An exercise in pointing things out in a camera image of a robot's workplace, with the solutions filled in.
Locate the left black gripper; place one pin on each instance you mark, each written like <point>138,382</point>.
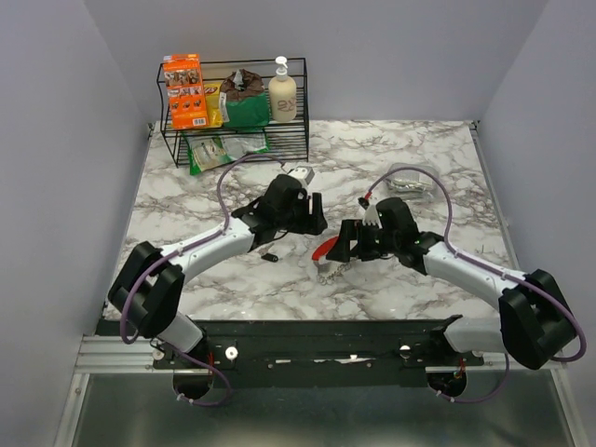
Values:
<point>311,223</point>

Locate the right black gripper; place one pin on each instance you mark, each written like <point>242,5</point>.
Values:
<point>349,230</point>

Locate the red carabiner keyring with chain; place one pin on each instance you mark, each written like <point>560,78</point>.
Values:
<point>328,271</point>

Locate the silver key with black clip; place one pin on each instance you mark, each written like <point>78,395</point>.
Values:
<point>267,254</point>

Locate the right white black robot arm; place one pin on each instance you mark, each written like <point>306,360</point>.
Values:
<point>534,321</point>

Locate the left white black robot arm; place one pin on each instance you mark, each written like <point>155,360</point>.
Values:
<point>148,288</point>

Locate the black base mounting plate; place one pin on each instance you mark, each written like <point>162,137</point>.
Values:
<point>318,353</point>

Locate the white green pouch bag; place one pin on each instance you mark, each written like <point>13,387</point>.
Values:
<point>237,146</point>

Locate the green white snack bag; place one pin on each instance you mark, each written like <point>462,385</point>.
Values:
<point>205,153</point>

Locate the cream soap pump bottle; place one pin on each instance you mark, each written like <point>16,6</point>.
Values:
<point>282,93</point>

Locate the brown green coffee bag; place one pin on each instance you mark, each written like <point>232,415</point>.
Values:
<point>243,101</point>

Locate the yellow snack bag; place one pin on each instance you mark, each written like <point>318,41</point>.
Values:
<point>212,96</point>

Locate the orange product box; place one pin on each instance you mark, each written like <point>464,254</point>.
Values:
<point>185,90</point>

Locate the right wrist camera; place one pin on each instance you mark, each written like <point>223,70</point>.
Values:
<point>371,217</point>

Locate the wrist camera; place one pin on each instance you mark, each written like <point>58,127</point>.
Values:
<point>302,174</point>
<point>371,217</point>

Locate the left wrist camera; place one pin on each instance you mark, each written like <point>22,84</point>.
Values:
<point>302,174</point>

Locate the black wire shelf rack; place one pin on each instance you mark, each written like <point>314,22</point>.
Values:
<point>288,141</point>

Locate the aluminium extrusion rail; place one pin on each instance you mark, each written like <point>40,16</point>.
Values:
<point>107,354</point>

